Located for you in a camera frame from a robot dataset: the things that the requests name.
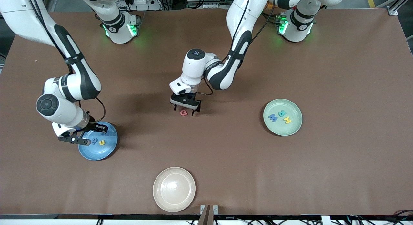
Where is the blue plate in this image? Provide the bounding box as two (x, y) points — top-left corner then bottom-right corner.
(78, 122), (118, 161)

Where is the beige plate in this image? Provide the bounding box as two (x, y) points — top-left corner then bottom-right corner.
(153, 167), (196, 213)

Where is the green plate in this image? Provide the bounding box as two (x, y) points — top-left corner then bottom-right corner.
(263, 99), (303, 136)

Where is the white power strip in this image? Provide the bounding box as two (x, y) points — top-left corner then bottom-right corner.
(127, 0), (162, 11)

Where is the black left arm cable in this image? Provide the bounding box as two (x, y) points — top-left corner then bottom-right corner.
(197, 0), (275, 96)

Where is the metal bracket with bar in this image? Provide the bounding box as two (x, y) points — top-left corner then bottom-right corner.
(197, 205), (219, 225)

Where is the aluminium frame profile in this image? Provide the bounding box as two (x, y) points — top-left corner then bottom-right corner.
(386, 0), (413, 16)

